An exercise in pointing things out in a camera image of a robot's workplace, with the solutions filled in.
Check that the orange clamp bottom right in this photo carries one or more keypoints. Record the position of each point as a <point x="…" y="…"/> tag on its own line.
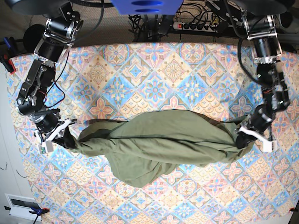
<point x="293" y="210"/>

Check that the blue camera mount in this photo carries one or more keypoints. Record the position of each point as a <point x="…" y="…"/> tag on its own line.
<point x="167" y="7"/>

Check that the blue clamp bottom left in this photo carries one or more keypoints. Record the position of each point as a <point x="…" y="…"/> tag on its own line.
<point x="38" y="212"/>

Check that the white wall outlet box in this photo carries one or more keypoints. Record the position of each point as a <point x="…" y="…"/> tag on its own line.
<point x="21" y="201"/>

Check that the patterned tablecloth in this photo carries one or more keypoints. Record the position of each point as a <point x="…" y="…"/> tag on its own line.
<point x="121" y="81"/>

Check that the black round stool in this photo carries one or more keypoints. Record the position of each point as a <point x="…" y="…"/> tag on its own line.
<point x="32" y="36"/>

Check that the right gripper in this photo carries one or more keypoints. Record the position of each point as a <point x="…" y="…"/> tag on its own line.
<point x="46" y="124"/>

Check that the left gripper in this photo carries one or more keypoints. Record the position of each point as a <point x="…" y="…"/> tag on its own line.
<point x="258" y="121"/>

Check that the green t-shirt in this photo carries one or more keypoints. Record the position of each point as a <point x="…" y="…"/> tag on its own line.
<point x="155" y="143"/>

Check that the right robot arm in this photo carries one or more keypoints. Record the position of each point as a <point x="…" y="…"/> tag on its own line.
<point x="61" y="30"/>

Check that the white power strip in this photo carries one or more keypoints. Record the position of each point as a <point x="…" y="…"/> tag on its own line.
<point x="194" y="27"/>

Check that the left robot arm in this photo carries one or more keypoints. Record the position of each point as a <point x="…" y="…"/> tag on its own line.
<point x="259" y="24"/>

